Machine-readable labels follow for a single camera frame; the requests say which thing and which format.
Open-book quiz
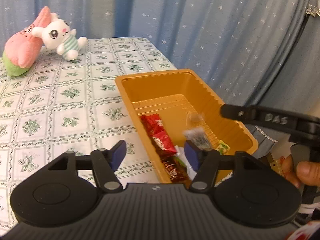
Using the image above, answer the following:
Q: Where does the person's right hand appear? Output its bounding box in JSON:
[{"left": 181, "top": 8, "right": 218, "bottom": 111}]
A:
[{"left": 281, "top": 154, "right": 320, "bottom": 188}]

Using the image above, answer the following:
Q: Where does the yellow green snack packet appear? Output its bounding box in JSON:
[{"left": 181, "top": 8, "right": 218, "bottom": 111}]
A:
[{"left": 216, "top": 140, "right": 230, "bottom": 155}]

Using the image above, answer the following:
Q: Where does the pink green plush toy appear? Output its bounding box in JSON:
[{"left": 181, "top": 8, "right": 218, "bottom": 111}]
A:
[{"left": 2, "top": 6, "right": 52, "bottom": 77}]

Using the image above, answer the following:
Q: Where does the silver foil snack packet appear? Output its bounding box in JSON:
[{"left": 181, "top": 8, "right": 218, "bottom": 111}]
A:
[{"left": 174, "top": 145, "right": 197, "bottom": 180}]

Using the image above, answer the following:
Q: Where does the person's red printed clothing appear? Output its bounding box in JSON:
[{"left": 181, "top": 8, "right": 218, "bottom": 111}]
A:
[{"left": 285, "top": 201, "right": 320, "bottom": 240}]

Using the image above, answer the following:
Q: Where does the blue star curtain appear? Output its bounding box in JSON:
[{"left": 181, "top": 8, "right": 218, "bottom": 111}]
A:
[{"left": 0, "top": 0, "right": 308, "bottom": 110}]

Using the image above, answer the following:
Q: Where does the grey lace-trimmed curtain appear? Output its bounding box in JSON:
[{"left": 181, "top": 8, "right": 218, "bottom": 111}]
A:
[{"left": 250, "top": 0, "right": 320, "bottom": 159}]

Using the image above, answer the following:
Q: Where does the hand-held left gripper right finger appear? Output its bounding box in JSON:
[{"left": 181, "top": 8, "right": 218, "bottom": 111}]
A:
[{"left": 184, "top": 141, "right": 272, "bottom": 193}]

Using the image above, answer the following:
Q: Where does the white rabbit plush toy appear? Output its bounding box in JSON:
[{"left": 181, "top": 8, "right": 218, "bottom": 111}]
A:
[{"left": 31, "top": 12, "right": 88, "bottom": 61}]

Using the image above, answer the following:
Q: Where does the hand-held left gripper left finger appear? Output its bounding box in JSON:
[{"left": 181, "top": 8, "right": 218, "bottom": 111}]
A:
[{"left": 46, "top": 140, "right": 127, "bottom": 193}]

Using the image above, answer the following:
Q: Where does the orange plastic tray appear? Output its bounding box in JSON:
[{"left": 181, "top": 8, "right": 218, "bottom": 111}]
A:
[{"left": 115, "top": 69, "right": 259, "bottom": 184}]

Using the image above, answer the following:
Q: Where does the small red snack packet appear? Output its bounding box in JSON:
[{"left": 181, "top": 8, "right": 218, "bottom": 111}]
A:
[{"left": 160, "top": 155, "right": 190, "bottom": 183}]

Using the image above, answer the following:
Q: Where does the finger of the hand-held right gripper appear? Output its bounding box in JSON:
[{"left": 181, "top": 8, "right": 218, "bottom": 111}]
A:
[{"left": 220, "top": 103, "right": 320, "bottom": 134}]

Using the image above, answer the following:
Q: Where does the dark patterned snack packet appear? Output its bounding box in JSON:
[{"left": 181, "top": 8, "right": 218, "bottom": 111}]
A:
[{"left": 182, "top": 126, "right": 212, "bottom": 150}]

